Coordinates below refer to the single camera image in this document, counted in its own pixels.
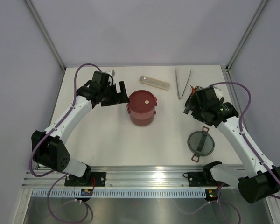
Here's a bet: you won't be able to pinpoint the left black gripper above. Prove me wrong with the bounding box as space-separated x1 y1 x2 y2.
101 81 129 106

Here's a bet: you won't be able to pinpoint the dark red lid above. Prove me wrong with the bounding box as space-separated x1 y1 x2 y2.
127 90 157 114

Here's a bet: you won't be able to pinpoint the dark red steel bowl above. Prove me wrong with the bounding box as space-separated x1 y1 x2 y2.
129 110 156 126

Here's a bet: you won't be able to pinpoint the metal tongs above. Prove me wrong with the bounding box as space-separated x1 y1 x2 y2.
175 66 192 100

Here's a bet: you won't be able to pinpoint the grey transparent lid with handle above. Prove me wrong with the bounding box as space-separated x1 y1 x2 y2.
187 126 215 163

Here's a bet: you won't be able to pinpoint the pink steel bowl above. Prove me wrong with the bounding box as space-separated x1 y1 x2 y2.
126 98 157 114

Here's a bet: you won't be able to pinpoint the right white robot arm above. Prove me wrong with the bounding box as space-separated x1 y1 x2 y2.
184 86 280 203

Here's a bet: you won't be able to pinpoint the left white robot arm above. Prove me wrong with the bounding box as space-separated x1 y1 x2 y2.
30 70 129 186

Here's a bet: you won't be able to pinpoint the black floral food tray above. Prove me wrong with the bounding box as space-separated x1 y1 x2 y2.
195 86 224 103

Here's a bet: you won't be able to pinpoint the aluminium front rail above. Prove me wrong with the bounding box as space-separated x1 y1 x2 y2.
22 164 275 189

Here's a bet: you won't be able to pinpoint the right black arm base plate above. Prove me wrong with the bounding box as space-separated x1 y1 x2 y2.
183 171 222 187

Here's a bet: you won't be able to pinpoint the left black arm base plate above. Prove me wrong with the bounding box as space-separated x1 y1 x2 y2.
64 171 106 187

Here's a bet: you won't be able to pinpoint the white slotted cable duct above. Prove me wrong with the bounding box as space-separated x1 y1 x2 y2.
32 189 206 198

